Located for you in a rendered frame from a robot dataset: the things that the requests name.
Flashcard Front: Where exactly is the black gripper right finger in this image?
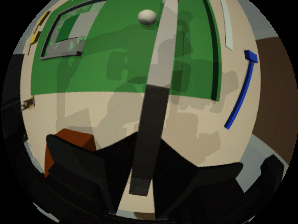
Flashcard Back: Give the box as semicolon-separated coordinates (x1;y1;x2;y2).
152;139;243;220

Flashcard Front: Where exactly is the red putter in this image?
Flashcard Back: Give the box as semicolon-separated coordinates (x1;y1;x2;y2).
129;0;178;197

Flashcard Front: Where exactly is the blue square bar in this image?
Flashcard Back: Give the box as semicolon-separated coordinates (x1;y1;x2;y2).
225;49;258;129

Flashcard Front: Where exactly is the white golf ball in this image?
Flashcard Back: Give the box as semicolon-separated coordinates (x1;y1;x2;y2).
137;10;157;26

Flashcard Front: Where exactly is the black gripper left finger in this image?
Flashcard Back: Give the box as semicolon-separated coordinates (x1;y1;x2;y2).
47;132;137;214

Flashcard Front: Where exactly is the green mat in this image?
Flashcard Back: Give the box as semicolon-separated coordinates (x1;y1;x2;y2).
31;0;214;100

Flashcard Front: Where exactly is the yellow flat block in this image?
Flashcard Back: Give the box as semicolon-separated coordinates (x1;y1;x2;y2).
37;11;51;26
29;31;41;45

